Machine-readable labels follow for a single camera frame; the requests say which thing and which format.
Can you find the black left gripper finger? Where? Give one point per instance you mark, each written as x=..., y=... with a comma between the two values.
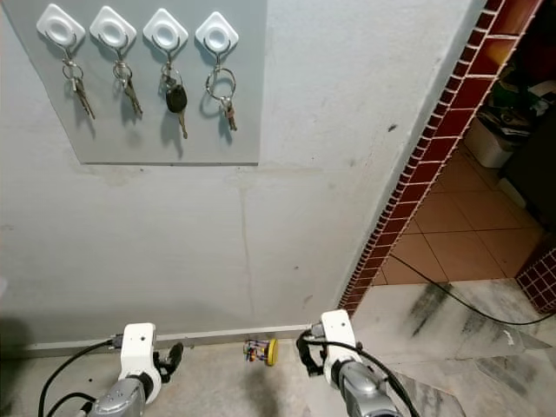
x=177, y=352

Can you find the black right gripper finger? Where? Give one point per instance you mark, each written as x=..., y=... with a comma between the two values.
x=310, y=356

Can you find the white baseboard strip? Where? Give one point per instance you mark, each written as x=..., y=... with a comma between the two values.
x=156, y=339

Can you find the small colourful toy yellow wheel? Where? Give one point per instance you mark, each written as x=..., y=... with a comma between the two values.
x=269, y=352

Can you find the black headed car key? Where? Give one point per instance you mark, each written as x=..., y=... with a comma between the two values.
x=176, y=100

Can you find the white plastic bin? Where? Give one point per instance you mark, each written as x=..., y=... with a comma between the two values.
x=491, y=143

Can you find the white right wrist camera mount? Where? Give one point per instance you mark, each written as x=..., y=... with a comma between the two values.
x=337, y=334

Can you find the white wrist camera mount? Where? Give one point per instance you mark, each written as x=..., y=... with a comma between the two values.
x=137, y=352
x=337, y=334

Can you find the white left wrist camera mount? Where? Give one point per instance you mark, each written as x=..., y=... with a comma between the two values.
x=137, y=352

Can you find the red tiled low wall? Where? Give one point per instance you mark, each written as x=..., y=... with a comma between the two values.
x=537, y=280

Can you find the white diamond wall hook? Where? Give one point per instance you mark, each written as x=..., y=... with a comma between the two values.
x=165, y=30
x=113, y=29
x=216, y=33
x=61, y=26

